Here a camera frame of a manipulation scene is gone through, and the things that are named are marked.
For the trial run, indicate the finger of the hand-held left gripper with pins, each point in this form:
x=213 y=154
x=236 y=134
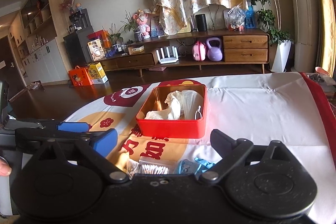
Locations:
x=73 y=126
x=52 y=134

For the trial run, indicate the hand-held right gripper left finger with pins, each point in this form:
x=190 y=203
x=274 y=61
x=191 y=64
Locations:
x=109 y=141

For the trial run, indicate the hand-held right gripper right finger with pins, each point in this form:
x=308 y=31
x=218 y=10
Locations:
x=219 y=141

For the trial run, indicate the printed blue face mask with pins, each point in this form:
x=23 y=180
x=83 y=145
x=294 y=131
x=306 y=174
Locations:
x=185 y=167

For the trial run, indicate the red tin box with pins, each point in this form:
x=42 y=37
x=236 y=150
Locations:
x=170 y=129

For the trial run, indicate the clear cotton swab box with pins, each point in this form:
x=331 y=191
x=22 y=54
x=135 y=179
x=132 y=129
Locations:
x=155 y=169

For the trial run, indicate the person's left hand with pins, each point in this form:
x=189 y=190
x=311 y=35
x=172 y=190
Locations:
x=4 y=169

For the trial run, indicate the orange gift bag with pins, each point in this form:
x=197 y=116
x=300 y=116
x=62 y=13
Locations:
x=80 y=78

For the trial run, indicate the printed white tablecloth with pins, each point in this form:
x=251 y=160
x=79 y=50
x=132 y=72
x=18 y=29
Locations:
x=262 y=113

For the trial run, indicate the white crumpled cloth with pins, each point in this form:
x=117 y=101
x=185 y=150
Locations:
x=173 y=108

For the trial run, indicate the yellow printed box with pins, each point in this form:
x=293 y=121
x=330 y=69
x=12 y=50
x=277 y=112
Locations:
x=97 y=73

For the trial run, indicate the dark wooden door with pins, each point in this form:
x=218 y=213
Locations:
x=10 y=74

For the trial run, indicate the dark grey cabinet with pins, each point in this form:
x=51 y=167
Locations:
x=76 y=48

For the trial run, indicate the white printed box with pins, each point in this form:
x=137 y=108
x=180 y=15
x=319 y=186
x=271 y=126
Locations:
x=95 y=50

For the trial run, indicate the purple kettlebell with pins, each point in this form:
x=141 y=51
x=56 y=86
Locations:
x=214 y=53

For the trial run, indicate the pink toy suitcase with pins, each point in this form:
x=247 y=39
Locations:
x=200 y=52

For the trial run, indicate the small orange bag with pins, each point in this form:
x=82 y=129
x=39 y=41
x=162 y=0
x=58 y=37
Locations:
x=106 y=39

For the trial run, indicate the white router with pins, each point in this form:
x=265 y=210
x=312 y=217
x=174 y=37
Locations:
x=168 y=58

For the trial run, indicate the small leafy potted plant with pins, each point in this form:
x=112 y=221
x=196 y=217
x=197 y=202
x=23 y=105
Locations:
x=115 y=37

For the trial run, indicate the wooden TV cabinet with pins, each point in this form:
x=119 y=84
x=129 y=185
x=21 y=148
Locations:
x=244 y=41

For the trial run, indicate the white planter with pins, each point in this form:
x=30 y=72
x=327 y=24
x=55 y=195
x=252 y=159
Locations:
x=282 y=56

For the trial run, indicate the black coffee machine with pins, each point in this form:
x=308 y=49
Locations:
x=78 y=19

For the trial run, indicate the red cloth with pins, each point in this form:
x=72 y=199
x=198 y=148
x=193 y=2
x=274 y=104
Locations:
x=320 y=103

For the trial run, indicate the potted plant dark pot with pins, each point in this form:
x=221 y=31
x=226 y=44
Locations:
x=137 y=36

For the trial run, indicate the black speaker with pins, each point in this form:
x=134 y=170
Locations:
x=201 y=23

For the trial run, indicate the clear glass vase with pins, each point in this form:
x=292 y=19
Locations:
x=193 y=24

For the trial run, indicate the pink plush doll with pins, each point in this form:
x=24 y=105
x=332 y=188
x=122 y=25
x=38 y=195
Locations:
x=143 y=23

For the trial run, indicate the dried flower bouquet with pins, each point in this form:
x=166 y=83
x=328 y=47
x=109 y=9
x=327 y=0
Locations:
x=67 y=3

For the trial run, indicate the pink plastic item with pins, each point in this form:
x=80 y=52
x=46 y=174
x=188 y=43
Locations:
x=321 y=70

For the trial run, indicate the plastic bag of items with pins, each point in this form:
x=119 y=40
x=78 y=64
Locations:
x=236 y=18

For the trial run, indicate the pastel printed box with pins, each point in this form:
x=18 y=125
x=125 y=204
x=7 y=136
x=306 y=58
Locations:
x=156 y=26

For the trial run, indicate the white standing air conditioner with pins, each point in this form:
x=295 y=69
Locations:
x=304 y=16

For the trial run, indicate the yellow curtain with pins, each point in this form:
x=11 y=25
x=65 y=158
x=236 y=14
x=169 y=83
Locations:
x=324 y=16

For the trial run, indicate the wooden wall shelf cabinet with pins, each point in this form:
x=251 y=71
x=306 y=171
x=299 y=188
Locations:
x=50 y=61

